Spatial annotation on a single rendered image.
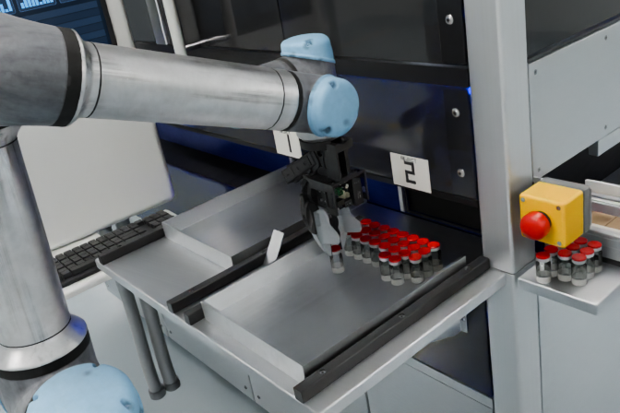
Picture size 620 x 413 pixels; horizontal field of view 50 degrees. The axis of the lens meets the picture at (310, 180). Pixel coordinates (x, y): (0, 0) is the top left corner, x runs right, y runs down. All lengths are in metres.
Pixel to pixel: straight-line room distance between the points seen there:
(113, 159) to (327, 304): 0.83
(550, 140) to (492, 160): 0.12
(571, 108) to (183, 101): 0.66
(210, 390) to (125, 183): 0.94
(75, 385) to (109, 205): 0.98
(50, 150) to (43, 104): 1.02
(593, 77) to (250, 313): 0.68
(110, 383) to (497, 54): 0.65
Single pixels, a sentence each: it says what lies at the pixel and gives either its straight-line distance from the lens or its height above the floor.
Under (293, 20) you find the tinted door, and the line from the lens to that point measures 1.27.
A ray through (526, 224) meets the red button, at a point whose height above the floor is 1.00.
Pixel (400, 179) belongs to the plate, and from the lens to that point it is 1.17.
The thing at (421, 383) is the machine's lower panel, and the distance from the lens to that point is 1.42.
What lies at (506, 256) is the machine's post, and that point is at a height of 0.91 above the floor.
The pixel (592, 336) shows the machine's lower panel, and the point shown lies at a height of 0.62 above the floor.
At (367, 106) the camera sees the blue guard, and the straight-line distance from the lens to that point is 1.17.
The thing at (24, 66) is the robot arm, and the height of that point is 1.37.
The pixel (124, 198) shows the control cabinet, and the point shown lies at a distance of 1.76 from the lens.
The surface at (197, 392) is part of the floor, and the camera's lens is 2.43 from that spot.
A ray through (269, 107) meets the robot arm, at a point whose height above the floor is 1.26.
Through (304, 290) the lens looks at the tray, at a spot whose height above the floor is 0.88.
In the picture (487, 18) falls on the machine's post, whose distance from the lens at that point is 0.96.
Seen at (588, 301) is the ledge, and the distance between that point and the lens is 1.05.
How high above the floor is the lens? 1.46
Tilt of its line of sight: 22 degrees down
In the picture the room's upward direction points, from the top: 10 degrees counter-clockwise
